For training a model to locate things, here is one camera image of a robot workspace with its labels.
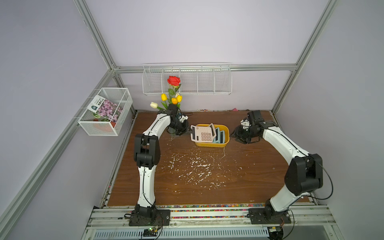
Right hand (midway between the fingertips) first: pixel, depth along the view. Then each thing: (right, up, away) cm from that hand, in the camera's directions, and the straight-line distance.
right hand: (231, 135), depth 88 cm
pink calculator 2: (-18, 0, +8) cm, 20 cm away
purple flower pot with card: (-66, +14, -14) cm, 69 cm away
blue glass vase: (-35, +3, -3) cm, 35 cm away
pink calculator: (-10, +1, +10) cm, 14 cm away
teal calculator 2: (-3, -2, +14) cm, 15 cm away
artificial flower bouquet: (-35, +23, +2) cm, 42 cm away
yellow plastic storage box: (-10, -7, +10) cm, 16 cm away
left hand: (-23, +2, +4) cm, 23 cm away
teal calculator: (-8, -3, +9) cm, 12 cm away
